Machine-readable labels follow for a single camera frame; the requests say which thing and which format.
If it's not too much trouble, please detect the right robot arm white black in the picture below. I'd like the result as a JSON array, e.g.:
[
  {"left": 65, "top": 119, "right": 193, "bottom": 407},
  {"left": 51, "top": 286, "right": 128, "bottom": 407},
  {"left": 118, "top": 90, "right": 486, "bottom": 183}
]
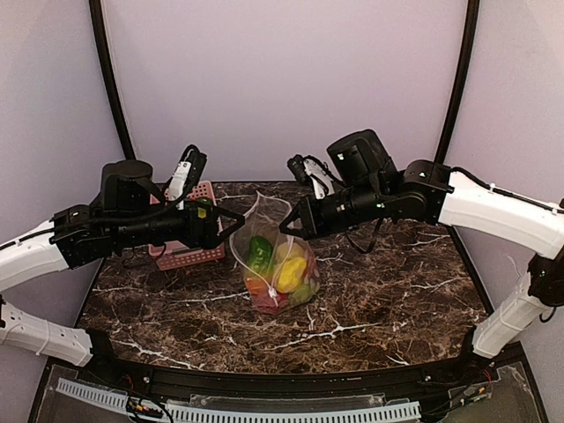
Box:
[{"left": 279, "top": 129, "right": 563, "bottom": 360}]

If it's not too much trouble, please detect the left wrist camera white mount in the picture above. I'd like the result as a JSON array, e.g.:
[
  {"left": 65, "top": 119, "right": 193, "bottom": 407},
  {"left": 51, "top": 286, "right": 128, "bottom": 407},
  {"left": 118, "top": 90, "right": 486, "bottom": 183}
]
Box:
[{"left": 167, "top": 145, "right": 207, "bottom": 210}]

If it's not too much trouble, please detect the pink plastic basket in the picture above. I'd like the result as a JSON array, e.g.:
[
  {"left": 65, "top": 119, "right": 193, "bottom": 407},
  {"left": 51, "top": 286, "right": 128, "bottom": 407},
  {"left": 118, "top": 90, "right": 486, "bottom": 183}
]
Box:
[{"left": 148, "top": 181, "right": 226, "bottom": 271}]

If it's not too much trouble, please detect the white slotted cable duct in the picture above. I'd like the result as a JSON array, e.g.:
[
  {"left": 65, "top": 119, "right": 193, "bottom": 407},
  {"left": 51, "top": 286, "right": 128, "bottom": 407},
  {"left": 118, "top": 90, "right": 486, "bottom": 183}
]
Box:
[{"left": 56, "top": 378, "right": 422, "bottom": 423}]

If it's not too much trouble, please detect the pale yellow toy food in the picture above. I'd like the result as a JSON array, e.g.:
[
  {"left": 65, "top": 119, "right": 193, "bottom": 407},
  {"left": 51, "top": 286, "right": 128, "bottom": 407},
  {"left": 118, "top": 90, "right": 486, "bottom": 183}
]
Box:
[{"left": 275, "top": 242, "right": 306, "bottom": 263}]

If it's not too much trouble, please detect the right black frame post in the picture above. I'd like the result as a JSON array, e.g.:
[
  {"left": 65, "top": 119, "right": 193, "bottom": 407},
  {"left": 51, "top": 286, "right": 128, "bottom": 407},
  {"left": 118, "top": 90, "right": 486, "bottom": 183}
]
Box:
[{"left": 434, "top": 0, "right": 480, "bottom": 164}]

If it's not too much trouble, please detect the green toy vegetable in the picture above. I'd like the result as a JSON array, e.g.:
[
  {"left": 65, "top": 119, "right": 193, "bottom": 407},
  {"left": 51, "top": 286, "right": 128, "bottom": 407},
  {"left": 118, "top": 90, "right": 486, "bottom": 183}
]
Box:
[{"left": 247, "top": 235, "right": 273, "bottom": 275}]

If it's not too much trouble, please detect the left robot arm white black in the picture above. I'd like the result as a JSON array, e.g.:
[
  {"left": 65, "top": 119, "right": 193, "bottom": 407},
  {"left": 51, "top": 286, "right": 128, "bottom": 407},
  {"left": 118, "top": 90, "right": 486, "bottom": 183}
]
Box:
[{"left": 1, "top": 148, "right": 245, "bottom": 367}]

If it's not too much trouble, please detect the black frame post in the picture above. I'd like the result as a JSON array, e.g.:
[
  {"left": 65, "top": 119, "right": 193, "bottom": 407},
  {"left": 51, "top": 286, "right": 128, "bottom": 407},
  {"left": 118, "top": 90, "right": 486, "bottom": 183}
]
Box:
[
  {"left": 88, "top": 0, "right": 136, "bottom": 160},
  {"left": 434, "top": 0, "right": 480, "bottom": 164}
]

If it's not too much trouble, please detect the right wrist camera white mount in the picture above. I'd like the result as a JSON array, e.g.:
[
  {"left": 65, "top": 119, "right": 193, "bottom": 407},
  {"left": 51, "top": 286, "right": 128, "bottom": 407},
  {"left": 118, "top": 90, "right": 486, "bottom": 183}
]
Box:
[{"left": 286, "top": 154, "right": 340, "bottom": 199}]

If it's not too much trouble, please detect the black front rail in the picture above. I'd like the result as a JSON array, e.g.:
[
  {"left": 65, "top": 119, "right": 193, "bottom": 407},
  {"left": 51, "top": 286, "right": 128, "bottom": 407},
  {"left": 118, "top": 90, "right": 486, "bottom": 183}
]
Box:
[{"left": 78, "top": 359, "right": 498, "bottom": 399}]

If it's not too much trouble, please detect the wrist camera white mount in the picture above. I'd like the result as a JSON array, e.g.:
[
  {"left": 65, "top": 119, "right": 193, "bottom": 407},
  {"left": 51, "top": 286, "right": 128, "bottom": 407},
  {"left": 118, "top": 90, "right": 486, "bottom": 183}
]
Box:
[
  {"left": 286, "top": 154, "right": 340, "bottom": 199},
  {"left": 167, "top": 145, "right": 207, "bottom": 210}
]

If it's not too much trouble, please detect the light green toy lettuce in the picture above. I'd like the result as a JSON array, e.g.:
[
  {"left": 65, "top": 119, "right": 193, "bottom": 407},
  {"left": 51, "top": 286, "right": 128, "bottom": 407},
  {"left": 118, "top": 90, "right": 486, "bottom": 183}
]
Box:
[{"left": 288, "top": 285, "right": 312, "bottom": 306}]

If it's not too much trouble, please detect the clear zip top bag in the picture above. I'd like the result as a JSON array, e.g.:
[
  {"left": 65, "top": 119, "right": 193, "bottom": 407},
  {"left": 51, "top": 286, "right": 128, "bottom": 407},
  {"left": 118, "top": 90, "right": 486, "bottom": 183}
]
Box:
[{"left": 229, "top": 192, "right": 321, "bottom": 315}]

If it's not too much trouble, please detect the red toy food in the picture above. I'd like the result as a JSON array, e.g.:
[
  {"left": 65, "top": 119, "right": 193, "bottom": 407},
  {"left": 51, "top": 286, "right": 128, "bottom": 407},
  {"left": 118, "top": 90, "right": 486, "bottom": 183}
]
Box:
[{"left": 251, "top": 290, "right": 288, "bottom": 315}]

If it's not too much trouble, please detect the left black frame post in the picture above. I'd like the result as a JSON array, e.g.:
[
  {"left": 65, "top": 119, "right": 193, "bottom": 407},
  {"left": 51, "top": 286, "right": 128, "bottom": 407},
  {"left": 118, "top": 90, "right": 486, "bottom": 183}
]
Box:
[{"left": 88, "top": 0, "right": 136, "bottom": 160}]

